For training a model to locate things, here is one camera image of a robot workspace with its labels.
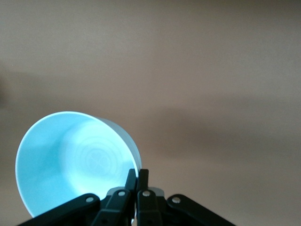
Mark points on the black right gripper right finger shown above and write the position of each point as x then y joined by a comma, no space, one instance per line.
148,209

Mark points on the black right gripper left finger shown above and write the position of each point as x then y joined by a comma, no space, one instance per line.
117,207

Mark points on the light blue bowl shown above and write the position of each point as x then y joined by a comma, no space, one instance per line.
70,153

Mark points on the brown table cloth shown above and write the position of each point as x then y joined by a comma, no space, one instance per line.
200,70

